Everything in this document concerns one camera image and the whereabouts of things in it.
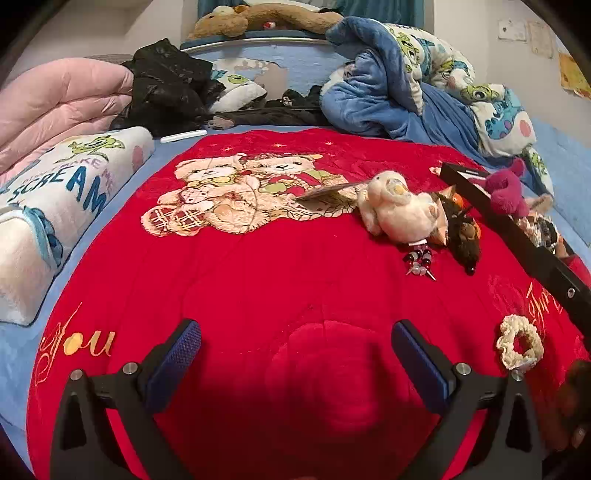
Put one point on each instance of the blue bed headboard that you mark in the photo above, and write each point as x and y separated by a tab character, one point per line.
295	60

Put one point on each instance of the small white printed pillow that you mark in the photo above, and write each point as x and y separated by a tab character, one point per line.
235	85

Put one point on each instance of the dark brown fuzzy scrunchie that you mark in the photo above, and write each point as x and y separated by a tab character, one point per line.
572	406

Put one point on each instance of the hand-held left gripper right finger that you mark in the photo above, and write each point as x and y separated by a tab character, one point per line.
420	364

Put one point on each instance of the cream scrunchie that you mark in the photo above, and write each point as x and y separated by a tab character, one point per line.
505	344

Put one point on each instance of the long white printed pillow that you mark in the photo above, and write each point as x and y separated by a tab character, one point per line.
55	207

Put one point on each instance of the dark garment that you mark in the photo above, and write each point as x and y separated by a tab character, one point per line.
277	115

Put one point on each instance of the pink plush toy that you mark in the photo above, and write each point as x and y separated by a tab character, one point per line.
503	189

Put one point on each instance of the silver foil bag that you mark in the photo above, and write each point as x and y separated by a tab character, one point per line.
323	194

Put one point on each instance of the white stick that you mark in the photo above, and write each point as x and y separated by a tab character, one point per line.
182	135

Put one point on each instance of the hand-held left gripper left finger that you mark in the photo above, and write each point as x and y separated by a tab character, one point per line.
178	360

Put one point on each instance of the pink quilt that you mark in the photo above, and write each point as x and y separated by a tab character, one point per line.
60	97

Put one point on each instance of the red teddy bear print blanket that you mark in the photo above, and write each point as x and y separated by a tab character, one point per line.
277	258

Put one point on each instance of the pale wall paper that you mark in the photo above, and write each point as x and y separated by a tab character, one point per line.
541	39

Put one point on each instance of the blue monster print blanket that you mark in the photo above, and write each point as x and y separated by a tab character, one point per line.
378	87

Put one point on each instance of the dark brown plush toy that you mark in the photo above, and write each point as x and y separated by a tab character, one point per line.
461	240

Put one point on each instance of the white wall note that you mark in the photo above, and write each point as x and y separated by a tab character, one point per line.
512	30

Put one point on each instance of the black box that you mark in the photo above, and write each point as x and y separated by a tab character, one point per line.
508	221

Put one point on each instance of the black puffer jacket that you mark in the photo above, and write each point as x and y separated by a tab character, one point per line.
161	87

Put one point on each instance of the cream plush toy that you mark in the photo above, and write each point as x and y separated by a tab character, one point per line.
397	212

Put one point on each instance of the yellow wall poster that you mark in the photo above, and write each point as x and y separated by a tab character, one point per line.
575	76

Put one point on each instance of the brown plush dog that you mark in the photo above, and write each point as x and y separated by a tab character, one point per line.
277	16

